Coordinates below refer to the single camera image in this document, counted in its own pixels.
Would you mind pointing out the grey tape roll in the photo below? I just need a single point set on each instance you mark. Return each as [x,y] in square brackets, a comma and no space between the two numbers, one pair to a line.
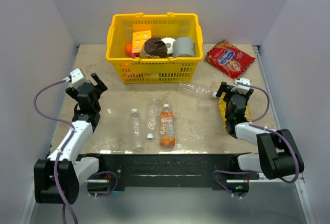
[183,47]

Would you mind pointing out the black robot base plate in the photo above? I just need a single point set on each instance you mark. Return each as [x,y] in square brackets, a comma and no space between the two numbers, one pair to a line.
[201,170]

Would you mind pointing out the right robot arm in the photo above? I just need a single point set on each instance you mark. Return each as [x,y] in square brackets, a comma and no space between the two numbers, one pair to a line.
[278,156]

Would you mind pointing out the orange ball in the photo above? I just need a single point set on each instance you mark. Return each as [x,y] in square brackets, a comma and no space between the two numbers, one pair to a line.
[128,49]

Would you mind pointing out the clear bottle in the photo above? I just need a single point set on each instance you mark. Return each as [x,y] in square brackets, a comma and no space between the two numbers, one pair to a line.
[197,90]
[152,118]
[137,131]

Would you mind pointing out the yellow plastic shopping basket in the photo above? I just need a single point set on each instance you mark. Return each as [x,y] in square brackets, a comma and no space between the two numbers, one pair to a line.
[164,70]

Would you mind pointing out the brown wrapped package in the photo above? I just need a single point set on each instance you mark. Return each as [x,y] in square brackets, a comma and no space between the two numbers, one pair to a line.
[154,48]

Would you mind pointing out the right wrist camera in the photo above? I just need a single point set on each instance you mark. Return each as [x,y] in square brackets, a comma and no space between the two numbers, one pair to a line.
[242,85]

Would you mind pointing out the orange juice carton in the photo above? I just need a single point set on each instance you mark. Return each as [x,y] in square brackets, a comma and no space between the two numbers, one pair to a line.
[138,40]

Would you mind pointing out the white tape roll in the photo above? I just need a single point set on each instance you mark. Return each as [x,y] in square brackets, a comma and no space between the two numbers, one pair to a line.
[169,45]

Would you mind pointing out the red snack bag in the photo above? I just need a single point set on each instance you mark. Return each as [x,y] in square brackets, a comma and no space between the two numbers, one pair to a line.
[229,59]

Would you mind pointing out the orange tea bottle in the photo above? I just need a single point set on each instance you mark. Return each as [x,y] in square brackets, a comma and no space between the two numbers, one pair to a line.
[167,130]

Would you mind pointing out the yellow chips bag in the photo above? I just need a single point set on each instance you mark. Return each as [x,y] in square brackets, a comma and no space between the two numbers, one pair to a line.
[222,108]

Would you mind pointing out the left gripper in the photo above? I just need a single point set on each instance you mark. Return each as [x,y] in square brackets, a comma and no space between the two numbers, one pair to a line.
[99,88]

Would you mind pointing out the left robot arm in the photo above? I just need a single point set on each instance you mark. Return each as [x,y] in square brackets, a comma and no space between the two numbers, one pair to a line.
[57,178]

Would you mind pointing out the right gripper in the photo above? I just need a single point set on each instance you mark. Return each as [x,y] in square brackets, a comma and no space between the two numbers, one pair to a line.
[223,88]

